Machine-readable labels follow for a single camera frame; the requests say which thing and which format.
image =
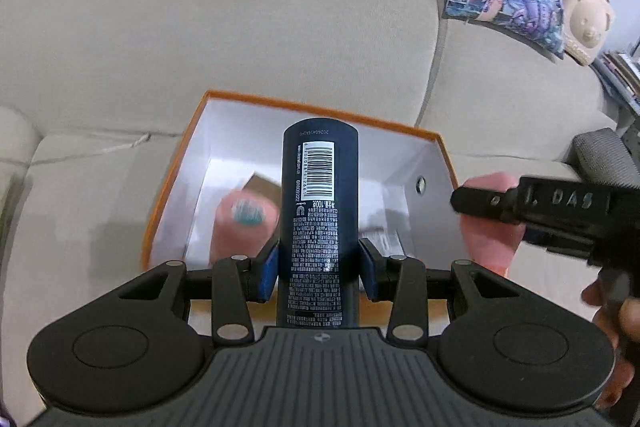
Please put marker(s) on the grey woven cushion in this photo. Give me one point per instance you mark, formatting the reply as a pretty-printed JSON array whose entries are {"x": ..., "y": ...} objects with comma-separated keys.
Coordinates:
[{"x": 605, "y": 154}]

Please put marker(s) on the brown cardboard box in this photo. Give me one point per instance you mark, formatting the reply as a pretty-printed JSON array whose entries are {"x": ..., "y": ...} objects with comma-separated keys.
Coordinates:
[{"x": 262, "y": 189}]

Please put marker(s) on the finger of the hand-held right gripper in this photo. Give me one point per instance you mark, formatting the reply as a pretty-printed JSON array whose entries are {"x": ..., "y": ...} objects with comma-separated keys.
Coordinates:
[
  {"x": 480, "y": 202},
  {"x": 537, "y": 234}
]

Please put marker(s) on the pink cylinder container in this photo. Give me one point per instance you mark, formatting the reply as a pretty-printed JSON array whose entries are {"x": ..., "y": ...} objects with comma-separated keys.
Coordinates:
[{"x": 235, "y": 237}]

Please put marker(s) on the orange cardboard box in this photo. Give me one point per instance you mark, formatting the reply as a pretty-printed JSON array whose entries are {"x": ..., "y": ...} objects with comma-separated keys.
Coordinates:
[{"x": 240, "y": 132}]

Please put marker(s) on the white plaid case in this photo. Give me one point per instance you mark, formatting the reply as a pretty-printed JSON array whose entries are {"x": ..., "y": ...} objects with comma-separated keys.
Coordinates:
[{"x": 385, "y": 243}]

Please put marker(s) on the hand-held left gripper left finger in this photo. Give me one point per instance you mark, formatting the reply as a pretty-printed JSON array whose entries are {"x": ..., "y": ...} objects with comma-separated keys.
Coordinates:
[{"x": 267, "y": 274}]

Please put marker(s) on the beige sofa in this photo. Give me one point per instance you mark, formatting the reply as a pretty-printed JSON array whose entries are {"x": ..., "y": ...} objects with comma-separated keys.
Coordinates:
[{"x": 200, "y": 32}]

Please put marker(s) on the stack of books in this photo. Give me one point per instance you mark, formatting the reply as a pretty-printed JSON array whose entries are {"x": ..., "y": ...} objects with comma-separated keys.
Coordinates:
[{"x": 622, "y": 72}]

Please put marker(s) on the beige bear-shaped bag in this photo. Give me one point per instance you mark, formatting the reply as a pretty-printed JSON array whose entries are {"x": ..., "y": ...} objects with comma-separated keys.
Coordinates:
[{"x": 585, "y": 22}]

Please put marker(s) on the pink bottle with orange cap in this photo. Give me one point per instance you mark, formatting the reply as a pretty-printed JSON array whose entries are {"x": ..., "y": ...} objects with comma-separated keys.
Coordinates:
[{"x": 487, "y": 242}]

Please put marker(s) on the person's right hand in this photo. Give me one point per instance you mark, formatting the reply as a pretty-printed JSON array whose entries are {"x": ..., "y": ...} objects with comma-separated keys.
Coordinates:
[{"x": 592, "y": 294}]

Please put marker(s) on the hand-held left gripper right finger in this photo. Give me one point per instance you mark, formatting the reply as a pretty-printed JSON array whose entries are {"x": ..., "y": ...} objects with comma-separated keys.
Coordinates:
[{"x": 369, "y": 272}]

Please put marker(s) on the dark blue bottle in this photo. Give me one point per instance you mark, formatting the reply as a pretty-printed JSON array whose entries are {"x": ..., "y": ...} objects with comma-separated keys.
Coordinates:
[{"x": 320, "y": 217}]

